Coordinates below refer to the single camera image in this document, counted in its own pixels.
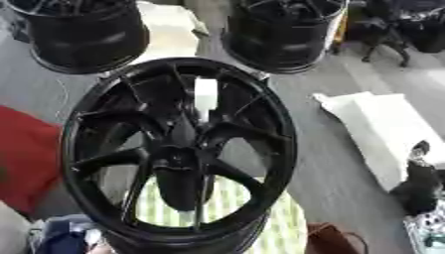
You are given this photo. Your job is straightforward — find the black chair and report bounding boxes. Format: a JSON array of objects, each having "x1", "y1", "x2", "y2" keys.
[{"x1": 346, "y1": 13, "x2": 414, "y2": 68}]

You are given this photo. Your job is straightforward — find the blue and white bag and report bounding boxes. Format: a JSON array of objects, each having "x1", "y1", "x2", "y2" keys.
[{"x1": 26, "y1": 213, "x2": 104, "y2": 254}]

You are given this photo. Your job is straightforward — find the black wheel rim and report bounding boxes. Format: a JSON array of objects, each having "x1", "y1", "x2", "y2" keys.
[
  {"x1": 3, "y1": 0, "x2": 152, "y2": 75},
  {"x1": 221, "y1": 0, "x2": 352, "y2": 74}
]

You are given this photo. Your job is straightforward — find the pale paper sheet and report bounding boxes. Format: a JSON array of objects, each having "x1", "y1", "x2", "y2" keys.
[{"x1": 130, "y1": 1, "x2": 213, "y2": 64}]

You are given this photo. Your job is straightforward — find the brown bag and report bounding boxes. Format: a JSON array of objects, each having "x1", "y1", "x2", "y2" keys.
[{"x1": 304, "y1": 221, "x2": 371, "y2": 254}]

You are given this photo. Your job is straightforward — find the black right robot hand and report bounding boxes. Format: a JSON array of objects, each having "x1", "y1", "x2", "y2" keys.
[{"x1": 387, "y1": 140, "x2": 445, "y2": 216}]

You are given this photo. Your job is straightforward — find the white foam sheet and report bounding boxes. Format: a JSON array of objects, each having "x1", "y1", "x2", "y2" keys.
[{"x1": 311, "y1": 91, "x2": 445, "y2": 193}]

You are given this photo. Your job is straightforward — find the red cloth bundle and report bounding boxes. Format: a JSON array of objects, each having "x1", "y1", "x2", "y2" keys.
[{"x1": 0, "y1": 104, "x2": 65, "y2": 216}]

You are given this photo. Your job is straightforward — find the black spoked wheel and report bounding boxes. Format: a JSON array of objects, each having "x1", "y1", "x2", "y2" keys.
[{"x1": 59, "y1": 57, "x2": 299, "y2": 254}]

